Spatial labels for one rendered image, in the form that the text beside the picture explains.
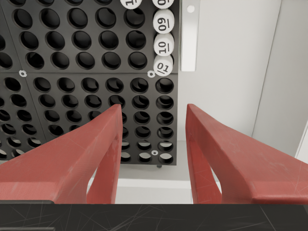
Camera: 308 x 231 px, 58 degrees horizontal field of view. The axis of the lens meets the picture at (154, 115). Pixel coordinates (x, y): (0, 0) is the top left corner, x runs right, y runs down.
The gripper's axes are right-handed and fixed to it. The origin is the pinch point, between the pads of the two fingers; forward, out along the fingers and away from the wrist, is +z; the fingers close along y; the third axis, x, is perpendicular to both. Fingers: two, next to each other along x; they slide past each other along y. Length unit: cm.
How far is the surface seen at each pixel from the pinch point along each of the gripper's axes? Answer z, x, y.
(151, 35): 7.5, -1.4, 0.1
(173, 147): 7.3, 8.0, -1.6
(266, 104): 11.4, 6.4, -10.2
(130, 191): 21.6, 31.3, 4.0
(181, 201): 20.9, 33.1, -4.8
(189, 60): 12.5, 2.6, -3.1
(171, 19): 6.3, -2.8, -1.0
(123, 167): 9.6, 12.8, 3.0
